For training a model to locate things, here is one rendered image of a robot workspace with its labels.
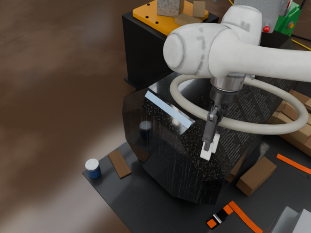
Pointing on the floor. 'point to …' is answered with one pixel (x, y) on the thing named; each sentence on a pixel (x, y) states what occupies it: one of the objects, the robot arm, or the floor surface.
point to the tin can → (93, 168)
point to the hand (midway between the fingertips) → (209, 146)
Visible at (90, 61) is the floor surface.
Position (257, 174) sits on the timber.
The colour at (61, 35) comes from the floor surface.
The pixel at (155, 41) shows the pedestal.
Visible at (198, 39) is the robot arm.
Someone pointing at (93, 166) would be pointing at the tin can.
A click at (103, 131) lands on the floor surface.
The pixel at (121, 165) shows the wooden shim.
